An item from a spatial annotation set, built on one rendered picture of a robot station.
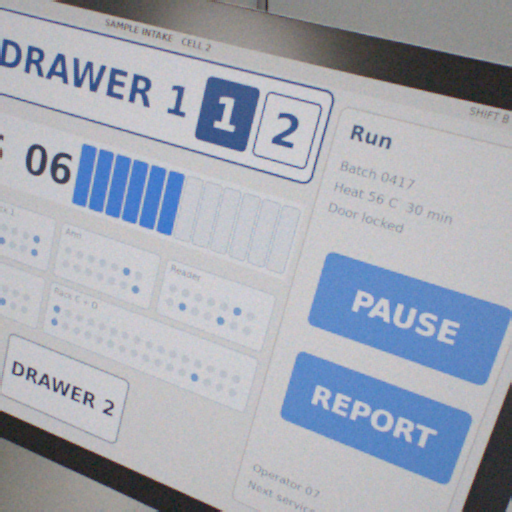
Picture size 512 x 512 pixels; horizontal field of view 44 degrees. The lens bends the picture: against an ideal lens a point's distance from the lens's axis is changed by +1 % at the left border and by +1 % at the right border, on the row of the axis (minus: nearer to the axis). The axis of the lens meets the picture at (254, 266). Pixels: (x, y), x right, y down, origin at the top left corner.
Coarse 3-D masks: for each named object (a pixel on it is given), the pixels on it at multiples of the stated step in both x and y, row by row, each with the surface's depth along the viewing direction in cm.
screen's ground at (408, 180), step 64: (0, 0) 38; (256, 64) 34; (0, 128) 40; (64, 128) 38; (384, 128) 32; (448, 128) 31; (0, 192) 41; (320, 192) 34; (384, 192) 33; (448, 192) 32; (192, 256) 37; (320, 256) 34; (384, 256) 33; (448, 256) 32; (0, 320) 42; (256, 384) 37; (448, 384) 33; (128, 448) 40; (192, 448) 39; (256, 448) 37; (320, 448) 36
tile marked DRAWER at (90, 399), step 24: (24, 336) 42; (24, 360) 42; (48, 360) 41; (72, 360) 41; (0, 384) 43; (24, 384) 42; (48, 384) 42; (72, 384) 41; (96, 384) 40; (120, 384) 40; (48, 408) 42; (72, 408) 41; (96, 408) 41; (120, 408) 40; (96, 432) 41
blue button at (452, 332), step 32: (320, 288) 35; (352, 288) 34; (384, 288) 34; (416, 288) 33; (448, 288) 32; (320, 320) 35; (352, 320) 34; (384, 320) 34; (416, 320) 33; (448, 320) 33; (480, 320) 32; (416, 352) 34; (448, 352) 33; (480, 352) 32; (480, 384) 33
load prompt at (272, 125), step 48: (0, 48) 39; (48, 48) 38; (96, 48) 37; (144, 48) 36; (48, 96) 38; (96, 96) 37; (144, 96) 36; (192, 96) 35; (240, 96) 34; (288, 96) 34; (336, 96) 33; (192, 144) 36; (240, 144) 35; (288, 144) 34
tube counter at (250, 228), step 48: (48, 144) 39; (96, 144) 38; (48, 192) 39; (96, 192) 38; (144, 192) 37; (192, 192) 36; (240, 192) 35; (192, 240) 37; (240, 240) 36; (288, 240) 35
